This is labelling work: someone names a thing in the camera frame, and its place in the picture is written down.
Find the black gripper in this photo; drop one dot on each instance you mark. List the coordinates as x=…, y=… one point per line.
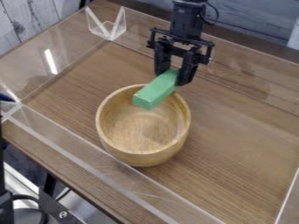
x=186, y=27

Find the green rectangular block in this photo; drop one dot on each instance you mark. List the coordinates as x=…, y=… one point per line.
x=152, y=94

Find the brown wooden bowl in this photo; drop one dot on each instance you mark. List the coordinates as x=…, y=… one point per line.
x=142, y=137

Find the clear acrylic tray walls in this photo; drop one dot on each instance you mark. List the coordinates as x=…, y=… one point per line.
x=230, y=176

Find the blue object at left edge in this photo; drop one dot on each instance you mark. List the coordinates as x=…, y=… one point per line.
x=6, y=98

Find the black table leg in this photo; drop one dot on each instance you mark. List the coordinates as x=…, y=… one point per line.
x=50, y=185

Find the grey metal bracket with screw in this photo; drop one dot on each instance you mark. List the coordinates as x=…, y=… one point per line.
x=60, y=215

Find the black vertical post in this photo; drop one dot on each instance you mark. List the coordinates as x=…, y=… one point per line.
x=7, y=214

